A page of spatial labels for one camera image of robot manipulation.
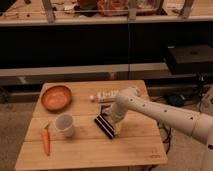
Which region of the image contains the orange wooden bowl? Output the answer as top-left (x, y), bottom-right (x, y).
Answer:
top-left (41, 85), bottom-right (72, 111)

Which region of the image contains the blue sponge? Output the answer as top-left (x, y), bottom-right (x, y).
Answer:
top-left (101, 105), bottom-right (111, 115)

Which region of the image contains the black striped eraser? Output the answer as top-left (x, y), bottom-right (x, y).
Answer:
top-left (94, 115), bottom-right (115, 139)

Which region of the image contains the black cable on floor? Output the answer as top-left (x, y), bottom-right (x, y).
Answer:
top-left (156, 121), bottom-right (173, 155)

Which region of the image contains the wooden table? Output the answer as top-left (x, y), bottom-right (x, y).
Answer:
top-left (15, 80), bottom-right (167, 171)

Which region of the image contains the black box on shelf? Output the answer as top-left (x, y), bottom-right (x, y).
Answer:
top-left (165, 45), bottom-right (213, 74)

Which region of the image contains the orange carrot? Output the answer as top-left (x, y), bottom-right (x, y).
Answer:
top-left (41, 125), bottom-right (50, 156)

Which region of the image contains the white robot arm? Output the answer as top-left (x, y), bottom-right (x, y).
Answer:
top-left (110, 87), bottom-right (213, 171)

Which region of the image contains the white tube bottle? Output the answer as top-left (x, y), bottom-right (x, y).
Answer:
top-left (90, 90), bottom-right (118, 103)

